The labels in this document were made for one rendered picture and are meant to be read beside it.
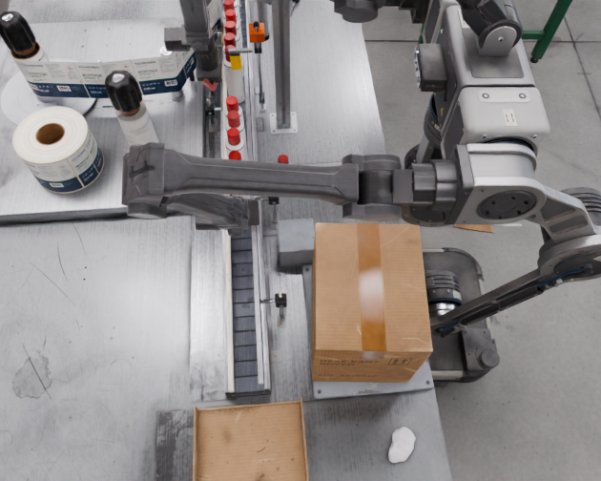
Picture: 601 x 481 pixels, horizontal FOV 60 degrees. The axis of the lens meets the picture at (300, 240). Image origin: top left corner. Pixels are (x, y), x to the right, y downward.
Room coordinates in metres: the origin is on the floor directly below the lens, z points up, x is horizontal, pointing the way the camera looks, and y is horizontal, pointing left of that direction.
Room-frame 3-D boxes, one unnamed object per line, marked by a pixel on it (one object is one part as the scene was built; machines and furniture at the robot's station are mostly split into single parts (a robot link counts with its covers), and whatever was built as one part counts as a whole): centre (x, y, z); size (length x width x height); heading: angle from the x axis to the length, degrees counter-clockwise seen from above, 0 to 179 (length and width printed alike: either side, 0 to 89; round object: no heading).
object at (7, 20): (1.20, 0.82, 1.04); 0.09 x 0.09 x 0.29
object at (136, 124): (0.99, 0.47, 1.03); 0.09 x 0.09 x 0.30
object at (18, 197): (1.17, 0.66, 0.86); 0.80 x 0.67 x 0.05; 6
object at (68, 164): (0.93, 0.70, 0.95); 0.20 x 0.20 x 0.14
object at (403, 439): (0.17, -0.25, 0.85); 0.08 x 0.07 x 0.04; 121
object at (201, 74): (1.12, 0.27, 1.12); 0.10 x 0.07 x 0.07; 6
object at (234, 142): (0.90, 0.18, 0.98); 0.05 x 0.05 x 0.20
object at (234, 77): (1.21, 0.22, 0.98); 0.05 x 0.05 x 0.20
